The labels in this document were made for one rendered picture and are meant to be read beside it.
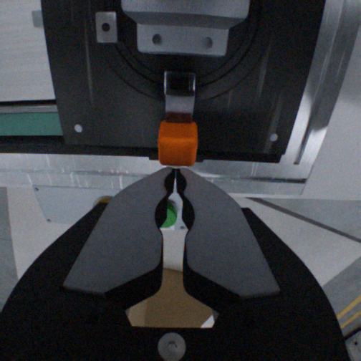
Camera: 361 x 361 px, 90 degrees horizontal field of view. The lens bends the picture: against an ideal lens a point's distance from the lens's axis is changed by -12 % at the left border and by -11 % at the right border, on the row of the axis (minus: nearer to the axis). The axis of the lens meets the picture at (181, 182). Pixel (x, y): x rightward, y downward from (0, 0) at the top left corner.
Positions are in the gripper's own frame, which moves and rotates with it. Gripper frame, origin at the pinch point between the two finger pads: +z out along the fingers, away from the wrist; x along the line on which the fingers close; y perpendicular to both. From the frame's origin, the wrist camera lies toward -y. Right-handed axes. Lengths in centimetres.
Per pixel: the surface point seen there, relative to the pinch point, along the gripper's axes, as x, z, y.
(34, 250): -35, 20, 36
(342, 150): 29.6, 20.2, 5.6
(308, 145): 15.1, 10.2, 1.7
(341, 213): 143, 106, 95
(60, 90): -11.2, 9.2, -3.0
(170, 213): -0.4, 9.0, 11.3
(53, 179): -15.3, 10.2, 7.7
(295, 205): 95, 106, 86
